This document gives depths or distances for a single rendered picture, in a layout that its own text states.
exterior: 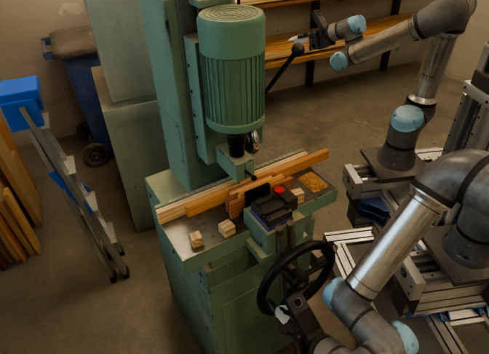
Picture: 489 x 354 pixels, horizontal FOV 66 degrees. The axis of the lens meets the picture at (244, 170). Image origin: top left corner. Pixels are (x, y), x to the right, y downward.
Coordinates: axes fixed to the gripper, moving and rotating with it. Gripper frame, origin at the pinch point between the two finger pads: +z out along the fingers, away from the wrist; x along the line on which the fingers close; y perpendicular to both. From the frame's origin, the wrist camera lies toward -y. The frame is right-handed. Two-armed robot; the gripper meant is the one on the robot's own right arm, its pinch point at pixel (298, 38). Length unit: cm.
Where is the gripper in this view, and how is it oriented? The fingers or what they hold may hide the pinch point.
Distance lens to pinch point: 192.6
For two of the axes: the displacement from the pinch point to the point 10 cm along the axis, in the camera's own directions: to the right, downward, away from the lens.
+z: -6.0, -0.4, 8.0
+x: 7.8, -2.5, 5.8
